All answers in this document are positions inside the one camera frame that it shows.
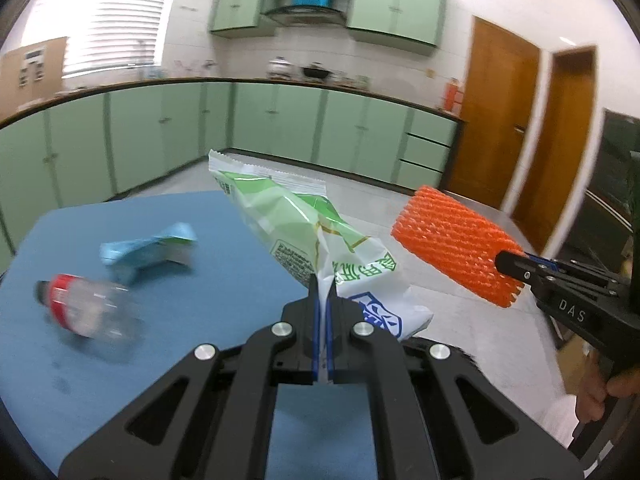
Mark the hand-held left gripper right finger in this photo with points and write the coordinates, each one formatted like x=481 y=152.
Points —
x=345 y=345

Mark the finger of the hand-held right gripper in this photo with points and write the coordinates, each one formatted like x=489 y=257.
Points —
x=520 y=267

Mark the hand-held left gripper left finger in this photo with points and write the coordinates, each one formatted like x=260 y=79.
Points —
x=300 y=345

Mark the orange foam net sleeve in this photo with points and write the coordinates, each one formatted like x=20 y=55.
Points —
x=450 y=240

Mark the black trash bag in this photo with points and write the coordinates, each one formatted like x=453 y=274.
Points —
x=465 y=356

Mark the white and green snack wrapper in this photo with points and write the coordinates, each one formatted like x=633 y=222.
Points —
x=280 y=220

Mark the person's right hand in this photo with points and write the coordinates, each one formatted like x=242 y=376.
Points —
x=590 y=395

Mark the person's white garment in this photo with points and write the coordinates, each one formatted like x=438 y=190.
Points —
x=560 y=420

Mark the dark green board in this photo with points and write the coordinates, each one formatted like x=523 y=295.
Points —
x=620 y=185

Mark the closed wooden door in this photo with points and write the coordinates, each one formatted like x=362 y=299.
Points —
x=495 y=110

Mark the light blue wrapper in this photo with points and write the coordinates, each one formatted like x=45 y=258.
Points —
x=145 y=252

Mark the orange thermos jug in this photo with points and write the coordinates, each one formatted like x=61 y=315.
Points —
x=452 y=94

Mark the clear plastic bottle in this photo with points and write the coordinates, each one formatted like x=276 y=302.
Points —
x=95 y=310

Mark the green base cabinets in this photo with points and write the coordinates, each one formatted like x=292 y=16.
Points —
x=280 y=120

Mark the black wok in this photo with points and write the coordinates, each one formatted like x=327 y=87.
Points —
x=316 y=72

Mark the white pot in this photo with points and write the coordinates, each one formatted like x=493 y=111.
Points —
x=279 y=67

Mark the range hood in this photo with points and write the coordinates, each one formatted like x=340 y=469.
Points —
x=305 y=16

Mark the window blinds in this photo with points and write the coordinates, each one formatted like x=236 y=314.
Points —
x=115 y=15

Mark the cardboard box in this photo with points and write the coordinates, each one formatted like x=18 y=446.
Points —
x=30 y=80

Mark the green wall cabinets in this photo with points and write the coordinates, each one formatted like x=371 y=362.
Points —
x=395 y=5

